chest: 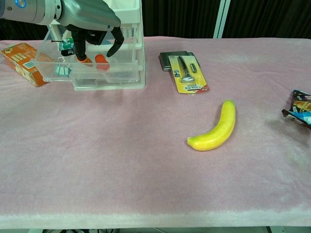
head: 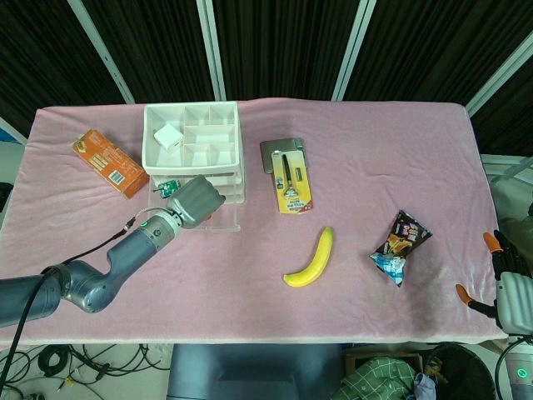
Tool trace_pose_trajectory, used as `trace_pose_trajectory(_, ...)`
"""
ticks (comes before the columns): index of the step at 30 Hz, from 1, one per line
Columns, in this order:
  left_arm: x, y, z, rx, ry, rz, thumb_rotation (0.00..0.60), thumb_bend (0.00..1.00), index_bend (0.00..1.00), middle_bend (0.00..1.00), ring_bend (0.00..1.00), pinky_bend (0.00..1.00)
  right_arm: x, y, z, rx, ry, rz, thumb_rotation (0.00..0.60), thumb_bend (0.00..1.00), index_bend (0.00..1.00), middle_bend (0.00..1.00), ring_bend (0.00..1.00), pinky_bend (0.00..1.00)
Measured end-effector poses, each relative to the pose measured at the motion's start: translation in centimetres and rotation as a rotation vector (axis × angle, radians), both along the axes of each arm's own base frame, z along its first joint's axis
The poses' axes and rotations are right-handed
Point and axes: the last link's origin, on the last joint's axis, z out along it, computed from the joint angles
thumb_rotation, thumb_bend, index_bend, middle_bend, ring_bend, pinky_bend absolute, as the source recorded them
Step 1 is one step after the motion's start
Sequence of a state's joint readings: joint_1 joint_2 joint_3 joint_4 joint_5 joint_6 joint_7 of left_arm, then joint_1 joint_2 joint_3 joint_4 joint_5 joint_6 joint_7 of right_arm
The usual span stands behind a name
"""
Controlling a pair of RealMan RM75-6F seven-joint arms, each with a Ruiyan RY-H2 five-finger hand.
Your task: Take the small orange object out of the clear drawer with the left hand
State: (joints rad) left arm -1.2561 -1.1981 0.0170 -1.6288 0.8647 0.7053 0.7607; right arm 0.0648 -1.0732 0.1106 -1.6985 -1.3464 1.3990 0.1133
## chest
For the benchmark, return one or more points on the white frame post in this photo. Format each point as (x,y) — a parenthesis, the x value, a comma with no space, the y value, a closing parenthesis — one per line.
(221,17)

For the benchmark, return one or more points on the yellow banana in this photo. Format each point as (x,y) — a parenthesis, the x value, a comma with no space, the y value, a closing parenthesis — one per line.
(223,128)

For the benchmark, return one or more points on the white clear drawer organizer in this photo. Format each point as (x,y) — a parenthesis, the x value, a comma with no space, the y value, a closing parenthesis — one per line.
(139,48)

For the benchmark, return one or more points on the black pleated curtain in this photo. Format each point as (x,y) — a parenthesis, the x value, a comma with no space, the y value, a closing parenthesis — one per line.
(182,17)

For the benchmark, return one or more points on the dark grey hard drive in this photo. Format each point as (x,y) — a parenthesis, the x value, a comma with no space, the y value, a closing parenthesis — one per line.
(164,60)

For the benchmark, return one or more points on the orange cardboard box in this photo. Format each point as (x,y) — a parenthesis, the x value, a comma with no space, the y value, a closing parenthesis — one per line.
(22,63)

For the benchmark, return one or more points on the pink fleece tablecloth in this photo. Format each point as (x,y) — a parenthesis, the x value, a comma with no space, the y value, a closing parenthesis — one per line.
(121,157)

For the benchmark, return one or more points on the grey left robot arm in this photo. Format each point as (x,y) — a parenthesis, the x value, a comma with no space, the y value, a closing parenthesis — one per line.
(29,12)

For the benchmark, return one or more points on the clear plastic drawer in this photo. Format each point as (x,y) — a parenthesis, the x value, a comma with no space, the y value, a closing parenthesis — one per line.
(80,72)

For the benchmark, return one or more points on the dark snack bag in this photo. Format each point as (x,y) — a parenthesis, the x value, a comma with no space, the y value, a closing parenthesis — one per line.
(300,106)

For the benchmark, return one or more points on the teal binder clip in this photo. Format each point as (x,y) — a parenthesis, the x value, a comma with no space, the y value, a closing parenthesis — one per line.
(62,71)

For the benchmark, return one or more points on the grey black left robot hand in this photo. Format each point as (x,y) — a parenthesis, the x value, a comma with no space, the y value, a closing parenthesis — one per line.
(92,14)

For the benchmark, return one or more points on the small orange ball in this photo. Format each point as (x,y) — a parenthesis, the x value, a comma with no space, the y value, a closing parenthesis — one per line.
(101,62)

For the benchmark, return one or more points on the yellow razor blister pack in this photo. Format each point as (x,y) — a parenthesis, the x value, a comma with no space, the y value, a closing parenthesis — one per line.
(192,85)

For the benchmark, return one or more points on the small green toy pack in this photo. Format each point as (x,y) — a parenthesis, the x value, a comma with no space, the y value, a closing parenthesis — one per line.
(67,45)

